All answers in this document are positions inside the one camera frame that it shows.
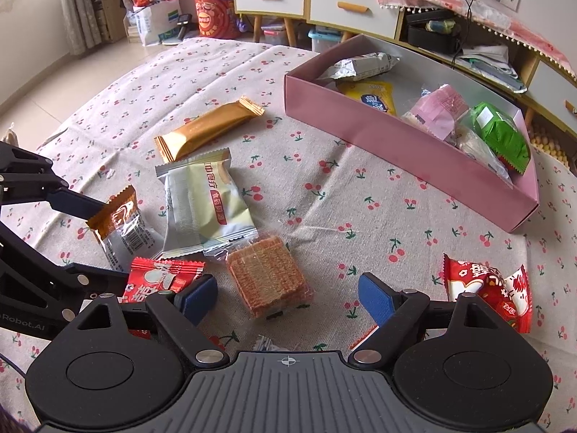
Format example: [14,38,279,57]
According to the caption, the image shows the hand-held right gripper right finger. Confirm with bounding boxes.
[347,272,501,366]

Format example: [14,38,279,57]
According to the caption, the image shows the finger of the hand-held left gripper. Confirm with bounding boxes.
[0,141,109,223]
[0,230,131,321]

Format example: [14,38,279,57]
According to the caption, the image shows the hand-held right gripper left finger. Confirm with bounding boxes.
[74,273,230,369]

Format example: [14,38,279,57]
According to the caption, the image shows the orange red packet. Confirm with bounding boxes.
[349,325,379,350]

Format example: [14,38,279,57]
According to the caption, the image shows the small red candy packet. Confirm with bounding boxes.
[119,256,206,337]

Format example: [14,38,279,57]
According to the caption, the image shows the orange silver snack packet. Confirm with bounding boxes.
[85,185,156,274]

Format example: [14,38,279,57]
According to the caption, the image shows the clear wafer biscuit packet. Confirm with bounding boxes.
[203,230,315,321]

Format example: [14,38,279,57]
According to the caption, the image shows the white blue chocolate packet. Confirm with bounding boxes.
[250,334,294,353]

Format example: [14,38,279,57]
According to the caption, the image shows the pale green white packet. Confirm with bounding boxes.
[155,148,259,260]

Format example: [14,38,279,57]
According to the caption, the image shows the puffy red white snack packet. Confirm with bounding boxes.
[442,253,533,334]

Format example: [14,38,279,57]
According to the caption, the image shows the pink cardboard box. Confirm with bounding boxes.
[284,34,540,234]

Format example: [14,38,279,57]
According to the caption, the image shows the mustard yellow snack packet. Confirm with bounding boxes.
[154,96,266,163]

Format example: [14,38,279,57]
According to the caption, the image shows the clear white cracker packet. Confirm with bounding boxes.
[451,122,515,185]

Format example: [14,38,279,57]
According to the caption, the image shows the pink snack packet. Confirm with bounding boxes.
[403,83,472,140]

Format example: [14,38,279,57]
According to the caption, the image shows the green snack packet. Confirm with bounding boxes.
[469,101,533,176]

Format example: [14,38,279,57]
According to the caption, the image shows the yellow packet blue print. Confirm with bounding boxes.
[336,80,397,117]

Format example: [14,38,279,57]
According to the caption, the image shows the white cookie print packet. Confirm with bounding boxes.
[316,52,401,83]

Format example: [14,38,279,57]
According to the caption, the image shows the cherry print cloth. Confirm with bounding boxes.
[0,36,577,433]

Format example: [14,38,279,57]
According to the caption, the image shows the beige curtain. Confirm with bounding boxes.
[54,0,104,55]

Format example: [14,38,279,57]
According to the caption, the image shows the white shopping bag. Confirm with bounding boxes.
[124,0,181,47]

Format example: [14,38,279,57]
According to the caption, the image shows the wooden bookshelf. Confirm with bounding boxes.
[92,0,131,43]

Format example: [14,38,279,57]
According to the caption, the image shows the yellow egg tray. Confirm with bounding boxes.
[529,124,571,165]

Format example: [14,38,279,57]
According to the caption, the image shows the round red printed bag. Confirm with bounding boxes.
[193,0,237,40]

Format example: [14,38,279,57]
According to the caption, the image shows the small clear storage bin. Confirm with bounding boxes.
[261,27,289,46]

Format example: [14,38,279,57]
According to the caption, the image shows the pile of papers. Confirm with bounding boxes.
[453,44,528,95]

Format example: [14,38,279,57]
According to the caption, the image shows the clear bin blue lid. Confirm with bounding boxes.
[309,27,352,55]

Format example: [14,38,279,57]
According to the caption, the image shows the black case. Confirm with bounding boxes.
[406,9,463,53]

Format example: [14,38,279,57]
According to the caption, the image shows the low wooden cabinet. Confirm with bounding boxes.
[397,6,577,143]

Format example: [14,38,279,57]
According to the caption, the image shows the pink cherry cabinet cloth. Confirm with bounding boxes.
[375,0,577,82]

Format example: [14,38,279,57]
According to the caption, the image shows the black power cable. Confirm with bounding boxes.
[453,0,479,57]

